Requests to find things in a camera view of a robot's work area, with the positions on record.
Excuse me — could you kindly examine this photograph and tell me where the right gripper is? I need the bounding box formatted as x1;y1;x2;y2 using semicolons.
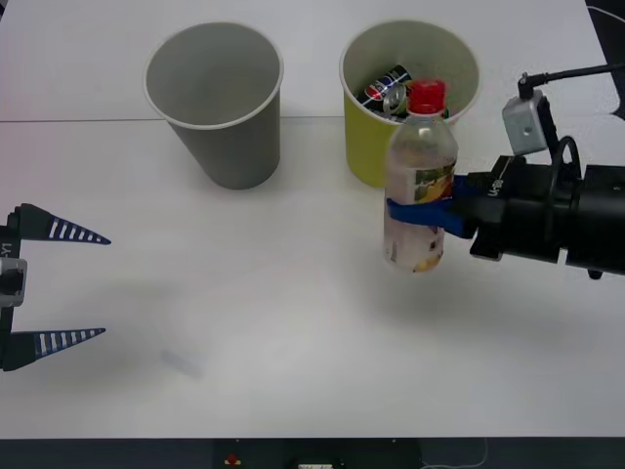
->
385;154;563;266

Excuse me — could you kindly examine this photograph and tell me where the grey plastic waste bin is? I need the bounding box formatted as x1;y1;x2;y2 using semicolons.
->
143;21;285;191

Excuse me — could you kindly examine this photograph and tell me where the thin white cable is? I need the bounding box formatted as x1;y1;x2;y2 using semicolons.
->
422;437;490;469

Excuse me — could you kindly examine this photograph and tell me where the yellow-green plastic waste bin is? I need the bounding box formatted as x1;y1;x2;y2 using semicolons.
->
339;19;481;190

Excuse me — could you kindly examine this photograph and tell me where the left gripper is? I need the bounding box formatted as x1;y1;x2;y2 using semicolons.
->
0;202;112;373

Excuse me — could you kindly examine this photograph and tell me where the black drink can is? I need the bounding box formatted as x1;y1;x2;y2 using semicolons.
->
358;64;414;118

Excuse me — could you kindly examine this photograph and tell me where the black robot torso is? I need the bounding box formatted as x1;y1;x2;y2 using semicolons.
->
213;438;425;469

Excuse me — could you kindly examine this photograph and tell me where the clear bottle with red cap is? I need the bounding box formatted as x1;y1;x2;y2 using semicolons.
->
382;79;460;274

